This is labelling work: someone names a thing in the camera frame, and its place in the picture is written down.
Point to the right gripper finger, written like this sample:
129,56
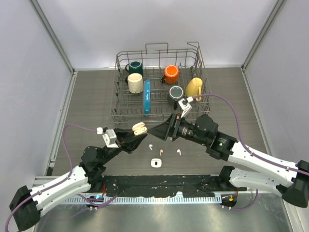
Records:
160,134
163,127

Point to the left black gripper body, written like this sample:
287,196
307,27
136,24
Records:
123,145

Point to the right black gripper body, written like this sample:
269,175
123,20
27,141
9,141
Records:
176,123

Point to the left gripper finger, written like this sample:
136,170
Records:
124,134
134,143

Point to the beige charging case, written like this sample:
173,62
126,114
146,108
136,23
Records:
139,129

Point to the white charging case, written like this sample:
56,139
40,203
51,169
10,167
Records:
156,163

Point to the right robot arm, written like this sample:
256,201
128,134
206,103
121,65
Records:
287,179

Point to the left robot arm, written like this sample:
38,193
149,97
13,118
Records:
29,205

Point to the grey mug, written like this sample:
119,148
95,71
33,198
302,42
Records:
174,95

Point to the yellow mug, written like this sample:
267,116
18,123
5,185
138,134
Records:
194,87

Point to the blue plate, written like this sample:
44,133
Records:
146,97

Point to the cream textured mug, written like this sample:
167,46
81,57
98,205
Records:
135,83

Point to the orange mug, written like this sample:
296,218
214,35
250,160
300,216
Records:
171,74

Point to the dark green mug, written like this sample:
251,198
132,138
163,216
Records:
134,67

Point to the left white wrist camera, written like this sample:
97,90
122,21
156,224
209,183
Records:
109,137

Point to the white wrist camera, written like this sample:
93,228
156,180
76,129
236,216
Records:
109,137
185,104

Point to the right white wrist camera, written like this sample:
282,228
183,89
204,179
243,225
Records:
185,104

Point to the grey wire dish rack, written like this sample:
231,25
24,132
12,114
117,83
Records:
129,108

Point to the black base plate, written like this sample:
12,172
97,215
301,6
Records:
163,186

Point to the white slotted cable duct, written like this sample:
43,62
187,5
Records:
177,199

